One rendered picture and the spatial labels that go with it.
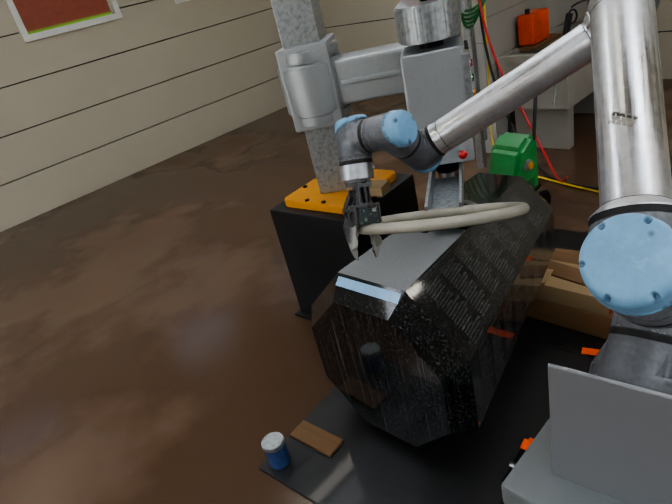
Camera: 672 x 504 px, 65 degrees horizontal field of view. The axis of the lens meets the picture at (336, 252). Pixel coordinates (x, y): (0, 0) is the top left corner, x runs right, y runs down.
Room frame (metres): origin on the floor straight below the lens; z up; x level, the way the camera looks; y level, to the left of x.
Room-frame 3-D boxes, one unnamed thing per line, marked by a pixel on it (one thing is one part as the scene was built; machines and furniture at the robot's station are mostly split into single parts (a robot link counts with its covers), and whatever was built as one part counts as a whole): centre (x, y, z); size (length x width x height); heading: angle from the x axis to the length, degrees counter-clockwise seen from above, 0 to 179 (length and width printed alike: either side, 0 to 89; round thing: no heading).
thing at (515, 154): (3.42, -1.35, 0.43); 0.35 x 0.35 x 0.87; 29
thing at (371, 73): (2.76, -0.30, 1.35); 0.74 x 0.34 x 0.25; 70
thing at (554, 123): (4.83, -2.47, 0.43); 1.30 x 0.62 x 0.86; 128
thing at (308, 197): (2.83, -0.11, 0.76); 0.49 x 0.49 x 0.05; 44
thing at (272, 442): (1.70, 0.47, 0.08); 0.10 x 0.10 x 0.13
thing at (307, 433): (1.77, 0.30, 0.02); 0.25 x 0.10 x 0.01; 44
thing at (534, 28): (4.92, -2.25, 1.00); 0.50 x 0.22 x 0.33; 128
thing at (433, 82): (2.05, -0.54, 1.31); 0.36 x 0.22 x 0.45; 162
